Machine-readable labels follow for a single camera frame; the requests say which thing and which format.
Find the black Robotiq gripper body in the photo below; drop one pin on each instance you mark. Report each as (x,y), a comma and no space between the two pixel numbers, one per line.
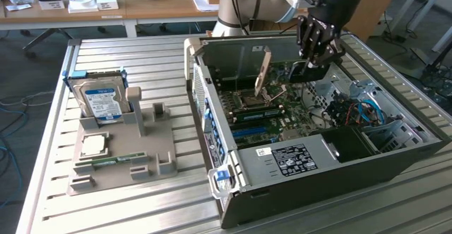
(334,9)

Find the graphics card with black cooler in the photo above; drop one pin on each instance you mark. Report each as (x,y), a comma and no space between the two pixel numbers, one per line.
(306,73)

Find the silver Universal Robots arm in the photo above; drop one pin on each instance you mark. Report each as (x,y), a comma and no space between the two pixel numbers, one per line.
(246,1)

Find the wooden cabinet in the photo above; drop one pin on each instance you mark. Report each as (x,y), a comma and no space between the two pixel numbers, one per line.
(381,14)

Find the perforated metal disk bay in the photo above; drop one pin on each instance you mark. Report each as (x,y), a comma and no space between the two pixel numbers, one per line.
(334,91)

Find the metal socket cover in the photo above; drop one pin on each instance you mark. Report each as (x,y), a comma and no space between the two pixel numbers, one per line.
(272,92)

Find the green motherboard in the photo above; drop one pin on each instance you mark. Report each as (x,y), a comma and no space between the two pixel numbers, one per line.
(282,117)

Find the CPU socket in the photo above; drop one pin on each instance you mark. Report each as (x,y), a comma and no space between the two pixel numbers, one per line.
(248,101)

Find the RAM stick with white label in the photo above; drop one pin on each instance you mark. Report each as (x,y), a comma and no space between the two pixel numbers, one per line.
(257,114)

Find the grey metal disk bay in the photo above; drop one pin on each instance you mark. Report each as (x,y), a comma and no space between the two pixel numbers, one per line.
(392,138)

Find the blue expansion slot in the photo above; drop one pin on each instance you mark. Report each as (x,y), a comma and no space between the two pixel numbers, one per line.
(246,133)

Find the grey power supply with labels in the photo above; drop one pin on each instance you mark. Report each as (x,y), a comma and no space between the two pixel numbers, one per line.
(253,165)

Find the black open PC case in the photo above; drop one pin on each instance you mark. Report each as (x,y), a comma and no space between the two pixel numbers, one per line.
(317,191)

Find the blue case latch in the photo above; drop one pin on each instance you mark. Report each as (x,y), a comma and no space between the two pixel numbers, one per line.
(221,176)

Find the white box with label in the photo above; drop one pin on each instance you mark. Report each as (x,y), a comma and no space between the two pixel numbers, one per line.
(106,2)

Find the hard disk with blue caddy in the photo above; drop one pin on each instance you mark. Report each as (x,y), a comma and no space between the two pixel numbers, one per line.
(101,101)

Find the beige parts rack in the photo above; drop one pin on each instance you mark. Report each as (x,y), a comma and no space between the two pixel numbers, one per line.
(120,144)

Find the wooden desk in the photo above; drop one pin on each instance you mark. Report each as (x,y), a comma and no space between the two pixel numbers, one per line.
(52,15)

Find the green RAM stick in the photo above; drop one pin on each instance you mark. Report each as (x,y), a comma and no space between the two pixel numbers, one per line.
(109,160)

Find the silver CPU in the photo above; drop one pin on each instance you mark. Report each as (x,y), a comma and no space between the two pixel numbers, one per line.
(92,145)

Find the white box with black top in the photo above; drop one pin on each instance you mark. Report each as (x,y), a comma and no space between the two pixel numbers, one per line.
(49,1)

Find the black desk leg with caster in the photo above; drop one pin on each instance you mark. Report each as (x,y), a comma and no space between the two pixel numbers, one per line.
(41,39)

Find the white desk frame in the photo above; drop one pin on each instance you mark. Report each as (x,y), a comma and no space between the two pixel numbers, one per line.
(442,39)

